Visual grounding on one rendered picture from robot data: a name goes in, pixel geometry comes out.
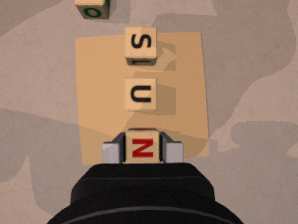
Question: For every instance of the tan flat mat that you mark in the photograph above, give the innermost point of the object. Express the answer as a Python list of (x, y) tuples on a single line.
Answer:
[(181, 112)]

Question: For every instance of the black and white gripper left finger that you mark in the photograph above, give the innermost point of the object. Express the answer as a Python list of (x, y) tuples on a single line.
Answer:
[(114, 152)]

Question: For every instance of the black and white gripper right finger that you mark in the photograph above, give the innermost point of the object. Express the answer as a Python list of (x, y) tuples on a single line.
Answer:
[(170, 151)]

